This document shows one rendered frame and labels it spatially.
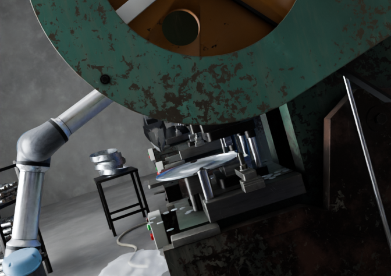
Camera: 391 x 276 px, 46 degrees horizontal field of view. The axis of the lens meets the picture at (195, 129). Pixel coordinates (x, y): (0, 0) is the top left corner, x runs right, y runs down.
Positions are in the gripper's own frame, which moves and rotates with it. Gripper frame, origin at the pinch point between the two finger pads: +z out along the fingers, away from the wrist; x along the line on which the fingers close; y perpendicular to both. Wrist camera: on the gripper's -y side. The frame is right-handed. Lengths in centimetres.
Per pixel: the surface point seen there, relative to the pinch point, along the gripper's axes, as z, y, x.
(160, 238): 31.9, -12.8, 9.3
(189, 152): 17, 123, -14
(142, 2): -40, -77, -8
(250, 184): 13, -57, -23
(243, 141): 3.9, -25.1, -29.6
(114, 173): 30, 260, 57
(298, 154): 10, -49, -41
